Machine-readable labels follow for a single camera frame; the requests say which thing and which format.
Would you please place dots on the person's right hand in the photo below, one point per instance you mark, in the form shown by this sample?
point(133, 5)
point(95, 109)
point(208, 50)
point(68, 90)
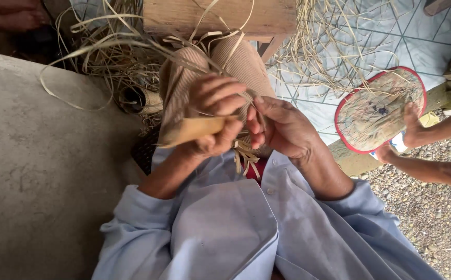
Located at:
point(287, 128)

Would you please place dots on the person's left hand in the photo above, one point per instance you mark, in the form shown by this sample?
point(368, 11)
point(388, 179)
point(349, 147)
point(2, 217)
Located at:
point(210, 95)

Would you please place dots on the long palm strips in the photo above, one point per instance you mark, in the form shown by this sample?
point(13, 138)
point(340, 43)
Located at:
point(132, 39)

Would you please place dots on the beige striped trousers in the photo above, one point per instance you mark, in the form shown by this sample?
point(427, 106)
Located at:
point(245, 64)

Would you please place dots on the red undershirt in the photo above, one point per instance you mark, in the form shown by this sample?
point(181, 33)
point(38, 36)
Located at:
point(257, 171)

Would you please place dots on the wooden stool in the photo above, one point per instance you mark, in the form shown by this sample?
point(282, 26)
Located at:
point(217, 17)

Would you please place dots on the dark patterned cloth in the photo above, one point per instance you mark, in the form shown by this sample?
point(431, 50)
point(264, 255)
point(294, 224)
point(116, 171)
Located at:
point(146, 149)

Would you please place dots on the scattered pale palm strips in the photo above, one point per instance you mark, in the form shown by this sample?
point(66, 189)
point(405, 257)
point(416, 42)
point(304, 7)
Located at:
point(326, 46)

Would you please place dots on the red-edged woven hand fan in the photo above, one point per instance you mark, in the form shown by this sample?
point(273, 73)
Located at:
point(377, 111)

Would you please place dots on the heap of dry palm strips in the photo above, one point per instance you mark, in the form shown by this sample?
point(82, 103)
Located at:
point(105, 58)

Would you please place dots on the white and blue wrapper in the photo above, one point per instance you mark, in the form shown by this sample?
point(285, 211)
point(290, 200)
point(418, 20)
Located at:
point(398, 144)

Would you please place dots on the light blue shirt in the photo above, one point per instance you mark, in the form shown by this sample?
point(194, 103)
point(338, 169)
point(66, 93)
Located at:
point(225, 229)

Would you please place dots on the yellow plastic item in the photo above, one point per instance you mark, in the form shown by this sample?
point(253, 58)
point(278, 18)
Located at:
point(429, 119)

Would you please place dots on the wooden plank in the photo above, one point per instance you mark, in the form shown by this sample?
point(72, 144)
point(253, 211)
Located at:
point(437, 6)

